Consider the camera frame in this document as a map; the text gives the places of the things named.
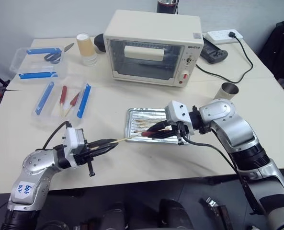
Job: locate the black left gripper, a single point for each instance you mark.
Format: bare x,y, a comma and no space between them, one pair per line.
83,155

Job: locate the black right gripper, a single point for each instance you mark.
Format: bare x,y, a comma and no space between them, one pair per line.
181,130

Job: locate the red sausage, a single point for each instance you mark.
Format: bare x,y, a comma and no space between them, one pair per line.
63,94
146,133
74,100

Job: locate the wooden skewer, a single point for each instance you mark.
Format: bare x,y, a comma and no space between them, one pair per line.
127,138

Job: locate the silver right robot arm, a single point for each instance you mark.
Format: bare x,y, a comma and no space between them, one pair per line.
237,129

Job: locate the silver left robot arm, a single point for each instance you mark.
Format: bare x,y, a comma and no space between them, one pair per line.
34,167

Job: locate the silver foil baking tray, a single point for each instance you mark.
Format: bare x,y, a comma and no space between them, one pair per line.
137,115

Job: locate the red sausage on skewer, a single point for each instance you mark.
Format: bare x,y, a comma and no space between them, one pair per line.
74,100
63,94

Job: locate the steel cup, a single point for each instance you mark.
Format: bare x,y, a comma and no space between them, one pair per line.
226,92

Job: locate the clear box with blue clips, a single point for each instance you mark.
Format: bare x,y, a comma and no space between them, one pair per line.
46,115

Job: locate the dark rounded shape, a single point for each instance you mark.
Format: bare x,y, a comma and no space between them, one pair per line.
174,213
114,215

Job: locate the black handheld game controller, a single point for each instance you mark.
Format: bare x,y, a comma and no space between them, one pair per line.
212,54

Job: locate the metal clip on dark bar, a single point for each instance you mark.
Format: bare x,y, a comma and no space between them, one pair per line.
216,208

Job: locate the stack of paper cups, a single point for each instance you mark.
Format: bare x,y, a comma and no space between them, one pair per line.
85,48

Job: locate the cream toaster oven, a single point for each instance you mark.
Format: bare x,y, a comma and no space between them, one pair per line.
153,28

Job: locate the black round case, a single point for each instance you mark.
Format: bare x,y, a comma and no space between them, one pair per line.
99,43

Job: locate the white power strip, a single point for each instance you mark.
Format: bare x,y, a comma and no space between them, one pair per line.
222,36

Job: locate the clear box with scissors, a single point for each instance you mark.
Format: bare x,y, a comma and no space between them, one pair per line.
24,64

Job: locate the black garment on chair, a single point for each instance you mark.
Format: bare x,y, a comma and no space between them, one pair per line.
281,52

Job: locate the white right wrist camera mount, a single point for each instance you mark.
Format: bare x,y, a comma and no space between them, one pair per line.
176,112

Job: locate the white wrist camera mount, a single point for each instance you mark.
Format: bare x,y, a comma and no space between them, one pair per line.
176,112
71,139

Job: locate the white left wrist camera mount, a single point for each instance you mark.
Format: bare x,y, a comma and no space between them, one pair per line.
71,139

